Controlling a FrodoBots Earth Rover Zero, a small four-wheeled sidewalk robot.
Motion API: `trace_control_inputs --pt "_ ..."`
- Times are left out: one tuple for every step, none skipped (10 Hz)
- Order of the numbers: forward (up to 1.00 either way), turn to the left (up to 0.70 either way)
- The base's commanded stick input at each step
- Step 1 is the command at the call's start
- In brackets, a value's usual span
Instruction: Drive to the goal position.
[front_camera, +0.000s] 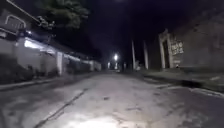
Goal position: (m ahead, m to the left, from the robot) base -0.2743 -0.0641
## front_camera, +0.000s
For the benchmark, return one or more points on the street lamp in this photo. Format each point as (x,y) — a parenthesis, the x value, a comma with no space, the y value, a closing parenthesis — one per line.
(116,57)

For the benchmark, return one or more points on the long white wall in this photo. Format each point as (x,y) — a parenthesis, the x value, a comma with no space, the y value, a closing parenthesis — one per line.
(36,55)

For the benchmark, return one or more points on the building with arched window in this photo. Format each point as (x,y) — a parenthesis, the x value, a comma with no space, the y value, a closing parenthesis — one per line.
(15,23)

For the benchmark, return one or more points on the pole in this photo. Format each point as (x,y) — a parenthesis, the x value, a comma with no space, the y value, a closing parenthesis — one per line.
(133,55)
(145,55)

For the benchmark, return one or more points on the raised pavement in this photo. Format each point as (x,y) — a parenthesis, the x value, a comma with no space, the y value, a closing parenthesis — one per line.
(36,81)
(186,78)

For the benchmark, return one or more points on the grey concrete road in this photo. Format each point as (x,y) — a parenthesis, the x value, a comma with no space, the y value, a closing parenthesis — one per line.
(110,100)

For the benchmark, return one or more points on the tree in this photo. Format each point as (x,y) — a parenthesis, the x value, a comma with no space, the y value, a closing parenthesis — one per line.
(65,13)

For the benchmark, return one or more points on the dark brick wall with gate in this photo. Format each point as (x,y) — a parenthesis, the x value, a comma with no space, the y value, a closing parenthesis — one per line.
(196,43)

